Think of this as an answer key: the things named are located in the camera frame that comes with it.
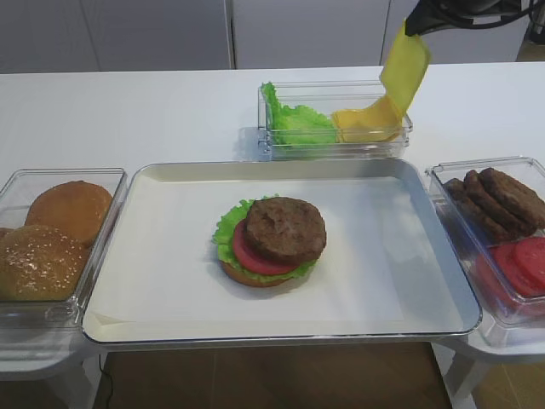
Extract bottom bun on tray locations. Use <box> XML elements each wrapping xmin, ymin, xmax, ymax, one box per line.
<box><xmin>220</xmin><ymin>261</ymin><xmax>293</xmax><ymax>288</ymax></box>

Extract green lettuce leaves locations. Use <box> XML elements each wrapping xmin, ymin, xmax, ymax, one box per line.
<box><xmin>261</xmin><ymin>82</ymin><xmax>336</xmax><ymax>146</ymax></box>

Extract black blue robot arm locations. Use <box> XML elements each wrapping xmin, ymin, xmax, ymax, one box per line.
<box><xmin>404</xmin><ymin>0</ymin><xmax>544</xmax><ymax>37</ymax></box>

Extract brown patty front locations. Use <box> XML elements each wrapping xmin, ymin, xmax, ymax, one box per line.
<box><xmin>479</xmin><ymin>168</ymin><xmax>544</xmax><ymax>229</ymax></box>

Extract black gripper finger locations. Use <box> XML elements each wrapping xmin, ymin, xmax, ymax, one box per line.
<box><xmin>404</xmin><ymin>0</ymin><xmax>450</xmax><ymax>37</ymax></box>

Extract plain bun bottom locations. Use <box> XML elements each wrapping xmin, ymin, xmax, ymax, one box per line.
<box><xmin>25</xmin><ymin>181</ymin><xmax>112</xmax><ymax>247</ymax></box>

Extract sesame bun top front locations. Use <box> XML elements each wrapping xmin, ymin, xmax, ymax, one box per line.
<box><xmin>1</xmin><ymin>225</ymin><xmax>89</xmax><ymax>302</ymax></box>

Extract tomato slice middle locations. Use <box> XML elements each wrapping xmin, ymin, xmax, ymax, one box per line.
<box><xmin>490</xmin><ymin>244</ymin><xmax>544</xmax><ymax>297</ymax></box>

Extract yellow cheese slice stack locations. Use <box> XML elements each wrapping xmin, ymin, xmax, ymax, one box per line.
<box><xmin>332</xmin><ymin>95</ymin><xmax>402</xmax><ymax>143</ymax></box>

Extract clear lettuce cheese container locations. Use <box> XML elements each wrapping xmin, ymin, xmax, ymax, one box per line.
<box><xmin>257</xmin><ymin>81</ymin><xmax>413</xmax><ymax>160</ymax></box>

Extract tomato slice front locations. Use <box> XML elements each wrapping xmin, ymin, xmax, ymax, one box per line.
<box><xmin>513</xmin><ymin>237</ymin><xmax>544</xmax><ymax>287</ymax></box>

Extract white paper tray liner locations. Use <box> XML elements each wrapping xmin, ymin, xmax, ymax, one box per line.
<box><xmin>89</xmin><ymin>176</ymin><xmax>403</xmax><ymax>324</ymax></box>

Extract brown patty middle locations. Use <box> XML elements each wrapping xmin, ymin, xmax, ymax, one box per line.
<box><xmin>464</xmin><ymin>170</ymin><xmax>535</xmax><ymax>238</ymax></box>

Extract sesame bun top left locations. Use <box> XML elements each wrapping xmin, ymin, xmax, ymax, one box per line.
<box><xmin>0</xmin><ymin>228</ymin><xmax>14</xmax><ymax>239</ymax></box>

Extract tomato slice on burger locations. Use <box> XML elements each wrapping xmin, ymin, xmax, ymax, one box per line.
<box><xmin>232</xmin><ymin>219</ymin><xmax>298</xmax><ymax>276</ymax></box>

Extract sesame bun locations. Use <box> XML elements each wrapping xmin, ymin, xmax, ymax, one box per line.
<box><xmin>0</xmin><ymin>228</ymin><xmax>14</xmax><ymax>239</ymax></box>
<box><xmin>1</xmin><ymin>225</ymin><xmax>89</xmax><ymax>302</ymax></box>

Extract lettuce leaf on burger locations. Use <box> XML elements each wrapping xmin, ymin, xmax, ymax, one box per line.
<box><xmin>212</xmin><ymin>199</ymin><xmax>317</xmax><ymax>279</ymax></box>

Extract clear bun container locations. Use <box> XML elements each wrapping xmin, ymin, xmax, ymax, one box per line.
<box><xmin>1</xmin><ymin>168</ymin><xmax>127</xmax><ymax>329</ymax></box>

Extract tomato slice back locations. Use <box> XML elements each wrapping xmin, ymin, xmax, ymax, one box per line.
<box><xmin>475</xmin><ymin>255</ymin><xmax>519</xmax><ymax>315</ymax></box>

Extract brown patty back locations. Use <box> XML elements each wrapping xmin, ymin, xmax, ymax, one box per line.
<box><xmin>444</xmin><ymin>178</ymin><xmax>512</xmax><ymax>243</ymax></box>

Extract silver metal tray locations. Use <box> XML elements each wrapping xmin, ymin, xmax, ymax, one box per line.
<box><xmin>82</xmin><ymin>158</ymin><xmax>481</xmax><ymax>350</ymax></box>

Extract clear patty tomato container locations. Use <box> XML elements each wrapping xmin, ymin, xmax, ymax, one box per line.
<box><xmin>426</xmin><ymin>157</ymin><xmax>544</xmax><ymax>325</ymax></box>

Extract brown patty on burger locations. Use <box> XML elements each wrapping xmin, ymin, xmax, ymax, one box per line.
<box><xmin>243</xmin><ymin>197</ymin><xmax>327</xmax><ymax>265</ymax></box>

